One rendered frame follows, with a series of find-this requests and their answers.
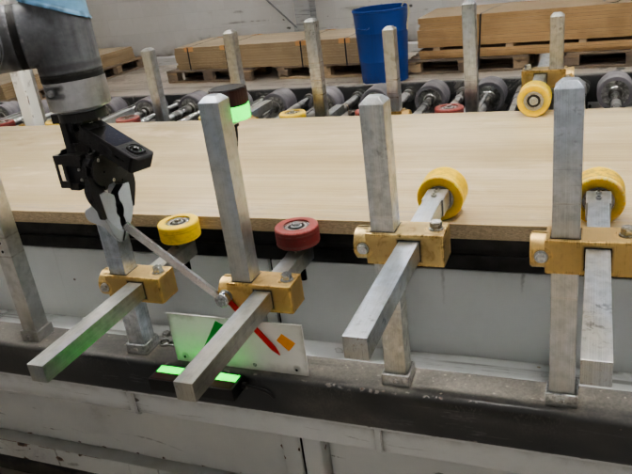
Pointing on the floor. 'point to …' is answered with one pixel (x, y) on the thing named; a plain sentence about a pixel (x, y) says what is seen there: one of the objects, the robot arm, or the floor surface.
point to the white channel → (24, 91)
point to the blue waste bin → (369, 58)
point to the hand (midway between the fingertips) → (123, 233)
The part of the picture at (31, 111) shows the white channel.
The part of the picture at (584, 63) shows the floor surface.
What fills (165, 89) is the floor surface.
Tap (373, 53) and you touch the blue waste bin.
